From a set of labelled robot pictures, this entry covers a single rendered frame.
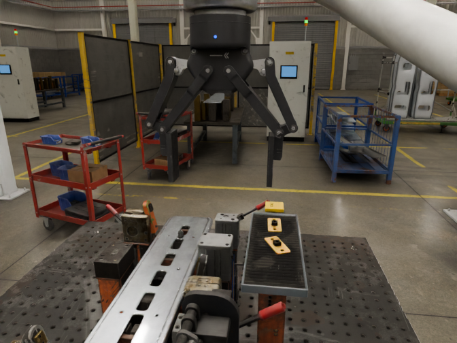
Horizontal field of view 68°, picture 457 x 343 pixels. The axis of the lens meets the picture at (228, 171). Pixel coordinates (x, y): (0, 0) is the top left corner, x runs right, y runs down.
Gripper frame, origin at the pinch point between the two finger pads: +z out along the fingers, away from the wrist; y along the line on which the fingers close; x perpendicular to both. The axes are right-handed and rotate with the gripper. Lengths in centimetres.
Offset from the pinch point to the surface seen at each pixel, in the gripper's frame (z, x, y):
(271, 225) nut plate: 30, -44, -8
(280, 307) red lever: 30.7, -11.1, -10.0
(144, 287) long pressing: 46, -33, 27
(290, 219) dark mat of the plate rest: 30, -50, -14
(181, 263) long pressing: 46, -47, 20
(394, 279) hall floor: 146, -197, -106
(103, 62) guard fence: -13, -479, 256
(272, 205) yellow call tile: 30, -59, -8
